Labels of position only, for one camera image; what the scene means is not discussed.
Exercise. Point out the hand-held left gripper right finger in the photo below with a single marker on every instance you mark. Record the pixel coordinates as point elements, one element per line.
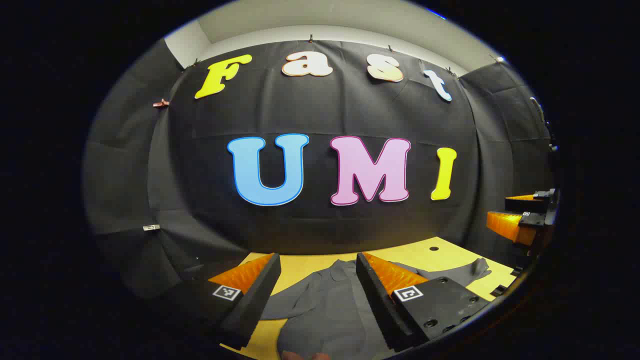
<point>375,295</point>

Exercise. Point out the small red clip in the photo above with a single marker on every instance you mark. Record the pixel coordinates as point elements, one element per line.
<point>161,103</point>

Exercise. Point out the black backdrop cloth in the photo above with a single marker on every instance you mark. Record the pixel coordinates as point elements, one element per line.
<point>280,110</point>

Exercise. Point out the grey polo shirt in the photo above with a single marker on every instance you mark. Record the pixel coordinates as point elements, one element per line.
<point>325,300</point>

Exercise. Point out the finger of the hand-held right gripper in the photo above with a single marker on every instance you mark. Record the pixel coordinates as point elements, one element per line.
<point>507,225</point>
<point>525,204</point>

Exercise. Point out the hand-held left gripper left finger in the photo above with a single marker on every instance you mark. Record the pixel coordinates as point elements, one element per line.
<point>260,295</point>

